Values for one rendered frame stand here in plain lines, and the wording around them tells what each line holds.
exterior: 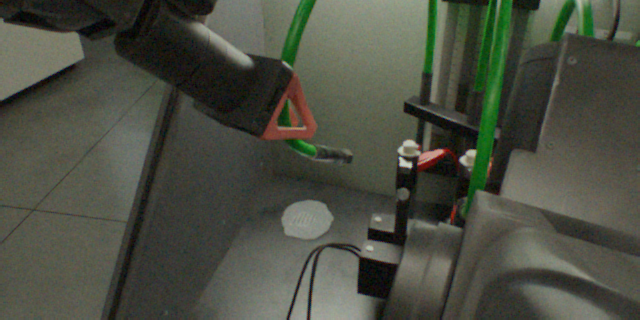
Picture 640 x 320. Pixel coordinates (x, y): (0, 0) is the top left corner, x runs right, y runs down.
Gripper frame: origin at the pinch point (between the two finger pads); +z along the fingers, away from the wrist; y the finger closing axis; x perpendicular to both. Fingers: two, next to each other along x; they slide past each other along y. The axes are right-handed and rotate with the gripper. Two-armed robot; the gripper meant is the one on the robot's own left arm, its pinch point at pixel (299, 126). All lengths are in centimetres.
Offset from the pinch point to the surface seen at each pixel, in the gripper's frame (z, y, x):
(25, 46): 48, 307, -4
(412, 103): 31.6, 13.2, -15.6
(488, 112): 5.8, -15.9, -7.6
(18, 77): 53, 307, 14
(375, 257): 27.2, 4.1, 9.4
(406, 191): 21.7, 0.0, -0.2
